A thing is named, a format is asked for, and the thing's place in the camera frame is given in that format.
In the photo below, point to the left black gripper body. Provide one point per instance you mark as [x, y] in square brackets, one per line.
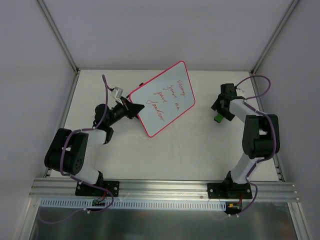
[127, 107]

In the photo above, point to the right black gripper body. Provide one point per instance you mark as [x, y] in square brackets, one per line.
[222, 110]

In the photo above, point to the green whiteboard eraser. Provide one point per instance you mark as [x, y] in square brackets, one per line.
[218, 118]

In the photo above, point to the pink framed whiteboard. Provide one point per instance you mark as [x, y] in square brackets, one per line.
[165, 97]

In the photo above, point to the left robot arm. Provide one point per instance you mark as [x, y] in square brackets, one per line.
[68, 148]

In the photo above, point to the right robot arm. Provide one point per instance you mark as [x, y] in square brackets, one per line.
[260, 139]

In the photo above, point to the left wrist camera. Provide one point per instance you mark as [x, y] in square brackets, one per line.
[116, 93]

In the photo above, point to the right aluminium frame post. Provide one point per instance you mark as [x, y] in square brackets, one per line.
[275, 34]

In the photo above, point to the aluminium frame post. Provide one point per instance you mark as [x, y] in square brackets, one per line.
[275, 34]
[59, 38]

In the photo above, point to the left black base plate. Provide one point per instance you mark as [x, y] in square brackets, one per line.
[84, 190]

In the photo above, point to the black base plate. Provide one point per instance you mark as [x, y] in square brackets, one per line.
[84, 190]
[232, 191]

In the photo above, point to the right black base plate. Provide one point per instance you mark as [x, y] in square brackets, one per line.
[232, 191]

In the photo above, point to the white slotted cable duct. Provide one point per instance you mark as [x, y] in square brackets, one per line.
[132, 204]

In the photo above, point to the aluminium mounting rail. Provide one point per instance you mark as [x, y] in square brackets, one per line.
[167, 190]

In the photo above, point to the left aluminium frame post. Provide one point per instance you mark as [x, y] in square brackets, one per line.
[59, 38]

